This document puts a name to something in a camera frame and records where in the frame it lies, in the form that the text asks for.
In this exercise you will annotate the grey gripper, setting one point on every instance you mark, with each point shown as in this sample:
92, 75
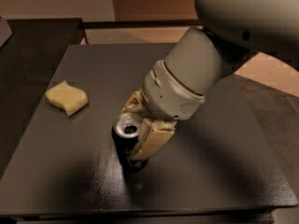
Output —
169, 93

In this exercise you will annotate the black pepsi can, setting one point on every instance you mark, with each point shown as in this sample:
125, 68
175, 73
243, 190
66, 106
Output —
125, 132

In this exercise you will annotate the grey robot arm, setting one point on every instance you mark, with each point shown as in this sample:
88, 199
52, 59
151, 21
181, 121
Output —
229, 34

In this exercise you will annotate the yellow sponge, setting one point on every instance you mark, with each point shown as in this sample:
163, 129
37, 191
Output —
68, 98

